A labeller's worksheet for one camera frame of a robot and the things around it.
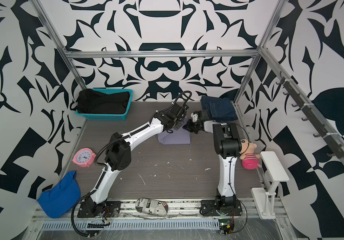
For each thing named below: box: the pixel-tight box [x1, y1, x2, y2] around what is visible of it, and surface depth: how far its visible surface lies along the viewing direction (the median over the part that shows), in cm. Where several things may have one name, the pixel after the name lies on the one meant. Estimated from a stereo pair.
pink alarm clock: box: [72, 147, 97, 168], surface depth 91 cm
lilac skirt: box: [157, 116, 191, 145], surface depth 99 cm
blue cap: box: [36, 171, 81, 219], surface depth 77 cm
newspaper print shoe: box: [135, 198, 169, 216], surface depth 74 cm
